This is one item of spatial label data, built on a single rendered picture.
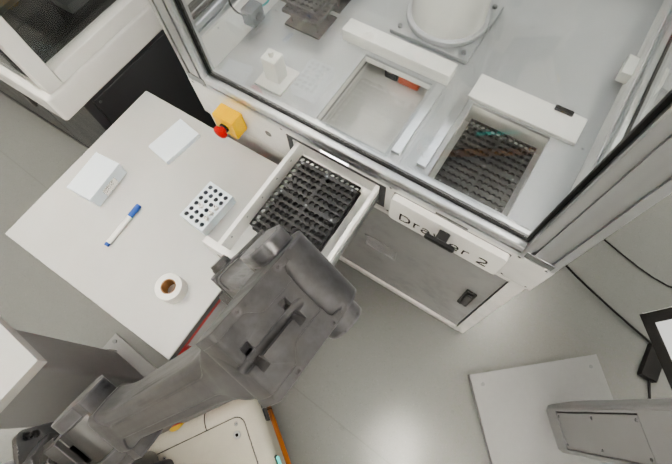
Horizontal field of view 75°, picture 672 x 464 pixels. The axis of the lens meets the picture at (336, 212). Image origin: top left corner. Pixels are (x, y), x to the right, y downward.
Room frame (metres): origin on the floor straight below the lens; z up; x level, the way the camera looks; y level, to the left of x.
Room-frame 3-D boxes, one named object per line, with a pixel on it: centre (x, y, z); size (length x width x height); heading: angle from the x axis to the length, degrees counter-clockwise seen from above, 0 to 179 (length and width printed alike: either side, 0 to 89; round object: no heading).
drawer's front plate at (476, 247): (0.35, -0.25, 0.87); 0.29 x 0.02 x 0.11; 51
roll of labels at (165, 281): (0.33, 0.44, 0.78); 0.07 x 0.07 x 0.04
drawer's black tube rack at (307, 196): (0.45, 0.07, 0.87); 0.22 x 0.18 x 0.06; 141
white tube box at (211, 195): (0.54, 0.35, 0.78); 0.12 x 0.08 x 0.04; 138
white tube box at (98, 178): (0.67, 0.66, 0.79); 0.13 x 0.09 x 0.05; 146
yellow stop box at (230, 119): (0.74, 0.26, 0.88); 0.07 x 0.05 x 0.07; 51
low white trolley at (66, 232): (0.58, 0.50, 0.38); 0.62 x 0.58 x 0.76; 51
